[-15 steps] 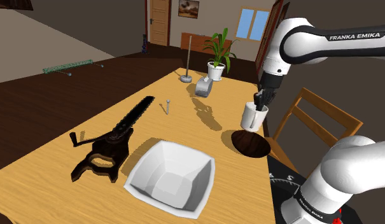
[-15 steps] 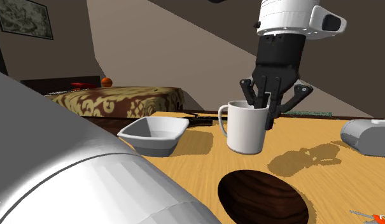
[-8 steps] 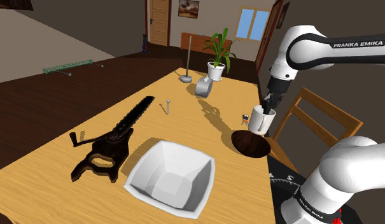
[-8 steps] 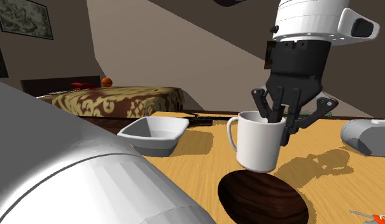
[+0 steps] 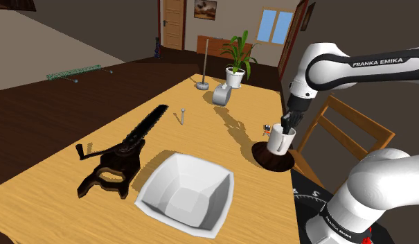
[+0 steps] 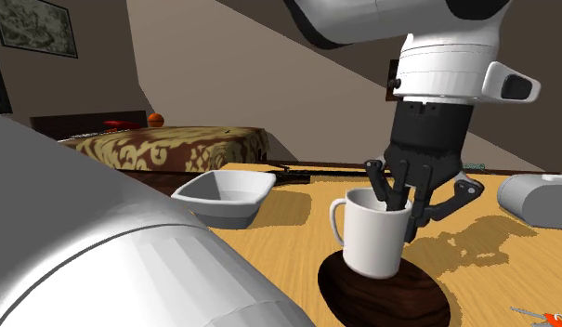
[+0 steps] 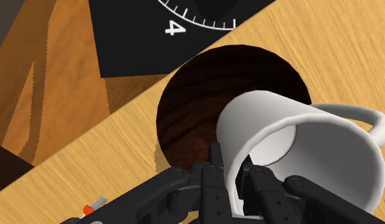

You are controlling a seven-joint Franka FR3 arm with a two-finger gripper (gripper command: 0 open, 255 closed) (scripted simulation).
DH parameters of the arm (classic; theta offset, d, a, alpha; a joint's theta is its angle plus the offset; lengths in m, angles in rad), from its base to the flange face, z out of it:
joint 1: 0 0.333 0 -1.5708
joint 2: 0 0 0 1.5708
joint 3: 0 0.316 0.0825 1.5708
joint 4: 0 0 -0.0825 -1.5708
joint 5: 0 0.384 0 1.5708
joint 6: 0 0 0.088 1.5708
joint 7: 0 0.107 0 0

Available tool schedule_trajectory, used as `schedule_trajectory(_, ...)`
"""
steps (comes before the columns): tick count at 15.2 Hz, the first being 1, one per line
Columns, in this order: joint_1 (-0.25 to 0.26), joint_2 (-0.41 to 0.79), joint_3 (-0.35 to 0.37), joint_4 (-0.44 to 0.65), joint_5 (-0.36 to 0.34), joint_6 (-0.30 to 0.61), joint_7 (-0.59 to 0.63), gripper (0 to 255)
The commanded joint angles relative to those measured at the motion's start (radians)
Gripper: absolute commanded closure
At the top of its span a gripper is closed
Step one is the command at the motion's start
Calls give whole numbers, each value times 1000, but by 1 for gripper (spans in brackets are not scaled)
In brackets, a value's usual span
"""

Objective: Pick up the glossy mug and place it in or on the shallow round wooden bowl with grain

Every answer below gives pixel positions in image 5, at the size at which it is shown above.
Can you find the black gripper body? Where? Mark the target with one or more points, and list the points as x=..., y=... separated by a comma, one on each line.
x=298, y=105

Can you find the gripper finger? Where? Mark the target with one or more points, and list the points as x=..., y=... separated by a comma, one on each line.
x=297, y=119
x=286, y=124

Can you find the white mug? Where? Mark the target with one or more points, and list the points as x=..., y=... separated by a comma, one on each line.
x=278, y=142

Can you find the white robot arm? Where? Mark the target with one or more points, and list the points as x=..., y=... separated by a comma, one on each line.
x=374, y=182

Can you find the small orange toy figure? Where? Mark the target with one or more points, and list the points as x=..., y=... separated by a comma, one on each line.
x=267, y=129

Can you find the dark brown round plate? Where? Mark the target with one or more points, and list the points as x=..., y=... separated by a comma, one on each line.
x=263, y=159

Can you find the wooden chair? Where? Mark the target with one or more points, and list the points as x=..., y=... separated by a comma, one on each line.
x=347, y=133

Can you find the dark red door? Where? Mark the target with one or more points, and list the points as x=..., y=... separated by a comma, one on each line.
x=290, y=40

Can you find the green plant in white pot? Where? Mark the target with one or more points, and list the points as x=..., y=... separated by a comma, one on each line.
x=235, y=76

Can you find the dark patterned robot stand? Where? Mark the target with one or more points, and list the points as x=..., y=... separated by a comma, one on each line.
x=307, y=206

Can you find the stick on white round base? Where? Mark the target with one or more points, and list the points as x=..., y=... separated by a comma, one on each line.
x=202, y=85

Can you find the wooden sideboard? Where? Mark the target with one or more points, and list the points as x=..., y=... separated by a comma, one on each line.
x=216, y=45

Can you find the grey screw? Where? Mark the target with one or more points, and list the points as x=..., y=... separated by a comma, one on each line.
x=182, y=116

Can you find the white square bowl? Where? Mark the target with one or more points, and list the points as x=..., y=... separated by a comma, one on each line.
x=189, y=196

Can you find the light wooden door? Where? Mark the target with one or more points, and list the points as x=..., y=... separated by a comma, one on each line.
x=174, y=23

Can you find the dark tall vase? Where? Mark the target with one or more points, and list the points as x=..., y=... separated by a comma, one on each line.
x=157, y=47

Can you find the dark brown hand crank tool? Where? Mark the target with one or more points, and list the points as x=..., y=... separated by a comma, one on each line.
x=121, y=162

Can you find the wooden table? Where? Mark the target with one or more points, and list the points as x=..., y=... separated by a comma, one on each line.
x=77, y=216

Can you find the window with wooden frame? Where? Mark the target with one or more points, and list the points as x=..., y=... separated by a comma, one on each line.
x=275, y=26

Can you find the dark framed wall picture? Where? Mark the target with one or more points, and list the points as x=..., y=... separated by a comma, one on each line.
x=307, y=17

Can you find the brown framed wall picture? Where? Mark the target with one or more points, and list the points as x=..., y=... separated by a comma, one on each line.
x=205, y=9

